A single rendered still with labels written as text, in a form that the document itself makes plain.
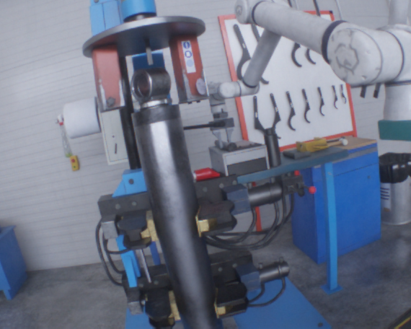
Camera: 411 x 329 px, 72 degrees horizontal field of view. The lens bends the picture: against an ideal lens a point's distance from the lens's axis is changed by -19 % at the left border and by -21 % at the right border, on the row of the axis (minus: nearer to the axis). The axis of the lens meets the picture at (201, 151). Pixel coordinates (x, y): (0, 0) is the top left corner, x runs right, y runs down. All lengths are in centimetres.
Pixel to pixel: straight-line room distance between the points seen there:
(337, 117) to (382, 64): 323
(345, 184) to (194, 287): 166
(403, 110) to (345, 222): 204
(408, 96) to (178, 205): 103
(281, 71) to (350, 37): 295
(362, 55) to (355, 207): 221
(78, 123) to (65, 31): 164
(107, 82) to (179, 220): 66
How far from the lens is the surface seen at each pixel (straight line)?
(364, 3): 475
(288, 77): 382
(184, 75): 155
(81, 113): 236
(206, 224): 148
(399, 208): 347
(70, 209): 375
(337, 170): 277
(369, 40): 88
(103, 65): 146
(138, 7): 154
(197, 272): 161
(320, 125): 397
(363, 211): 304
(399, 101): 102
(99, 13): 191
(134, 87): 156
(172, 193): 147
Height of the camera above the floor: 143
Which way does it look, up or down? 7 degrees down
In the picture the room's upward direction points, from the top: 11 degrees counter-clockwise
